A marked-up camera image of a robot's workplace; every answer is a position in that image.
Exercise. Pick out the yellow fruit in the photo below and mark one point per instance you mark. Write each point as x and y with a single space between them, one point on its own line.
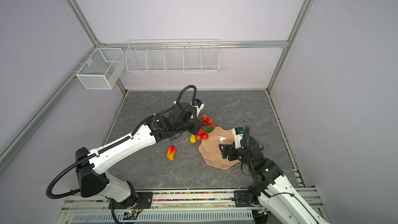
193 139

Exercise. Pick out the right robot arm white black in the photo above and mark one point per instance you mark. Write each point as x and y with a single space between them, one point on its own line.
271 188

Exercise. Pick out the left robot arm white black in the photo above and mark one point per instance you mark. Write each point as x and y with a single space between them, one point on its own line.
91 166

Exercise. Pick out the pink scalloped fruit bowl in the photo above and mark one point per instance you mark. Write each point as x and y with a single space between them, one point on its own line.
211 152

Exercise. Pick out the red yellow mango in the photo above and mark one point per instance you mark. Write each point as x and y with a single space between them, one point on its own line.
171 153

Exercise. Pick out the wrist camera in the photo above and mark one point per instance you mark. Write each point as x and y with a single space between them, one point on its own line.
238 135
198 105

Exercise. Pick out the white mesh box basket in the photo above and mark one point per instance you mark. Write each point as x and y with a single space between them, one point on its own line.
102 69

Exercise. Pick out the red grape bunch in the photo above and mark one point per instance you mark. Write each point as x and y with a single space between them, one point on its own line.
207 127

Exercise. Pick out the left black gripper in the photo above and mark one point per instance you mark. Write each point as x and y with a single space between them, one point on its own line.
197 124

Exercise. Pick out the aluminium frame profile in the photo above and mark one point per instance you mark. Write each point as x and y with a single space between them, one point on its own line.
19 140

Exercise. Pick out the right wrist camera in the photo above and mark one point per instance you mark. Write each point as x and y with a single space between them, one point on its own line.
238 135

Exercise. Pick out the white wire basket long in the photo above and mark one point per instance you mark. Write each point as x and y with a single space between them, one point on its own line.
172 55

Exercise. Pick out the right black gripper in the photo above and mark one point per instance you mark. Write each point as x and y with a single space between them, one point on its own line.
225 152

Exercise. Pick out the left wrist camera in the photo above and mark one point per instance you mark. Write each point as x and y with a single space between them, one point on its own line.
198 105

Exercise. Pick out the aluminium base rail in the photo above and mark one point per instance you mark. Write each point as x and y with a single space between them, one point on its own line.
171 199

